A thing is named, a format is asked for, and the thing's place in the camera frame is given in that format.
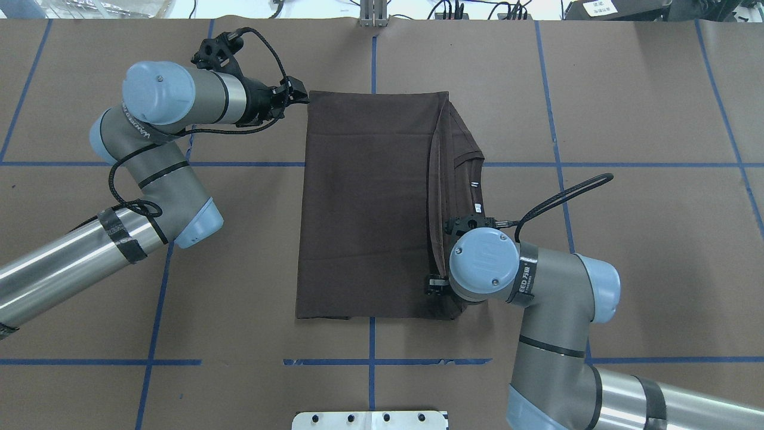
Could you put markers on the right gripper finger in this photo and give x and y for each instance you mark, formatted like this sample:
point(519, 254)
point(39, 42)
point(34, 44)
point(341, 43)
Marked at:
point(437, 285)

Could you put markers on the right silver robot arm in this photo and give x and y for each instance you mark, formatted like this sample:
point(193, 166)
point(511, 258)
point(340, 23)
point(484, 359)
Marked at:
point(562, 295)

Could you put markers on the aluminium frame post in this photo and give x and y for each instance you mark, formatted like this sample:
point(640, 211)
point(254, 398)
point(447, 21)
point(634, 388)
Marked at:
point(373, 13)

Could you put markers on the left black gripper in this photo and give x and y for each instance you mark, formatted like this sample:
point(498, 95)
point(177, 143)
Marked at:
point(258, 103)

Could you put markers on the brown t-shirt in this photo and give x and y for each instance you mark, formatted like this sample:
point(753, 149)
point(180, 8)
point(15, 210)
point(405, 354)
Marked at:
point(383, 174)

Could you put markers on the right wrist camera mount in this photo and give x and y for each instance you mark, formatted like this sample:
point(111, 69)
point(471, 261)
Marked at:
point(471, 224)

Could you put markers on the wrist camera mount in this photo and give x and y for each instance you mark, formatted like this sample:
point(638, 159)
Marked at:
point(471, 224)
point(218, 54)

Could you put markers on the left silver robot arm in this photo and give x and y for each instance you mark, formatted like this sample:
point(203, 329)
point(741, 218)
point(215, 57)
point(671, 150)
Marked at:
point(159, 199)

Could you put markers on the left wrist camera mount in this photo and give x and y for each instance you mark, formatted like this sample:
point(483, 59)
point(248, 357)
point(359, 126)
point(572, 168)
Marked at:
point(218, 54)

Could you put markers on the white column base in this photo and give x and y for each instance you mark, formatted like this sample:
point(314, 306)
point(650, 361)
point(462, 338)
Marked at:
point(395, 419)

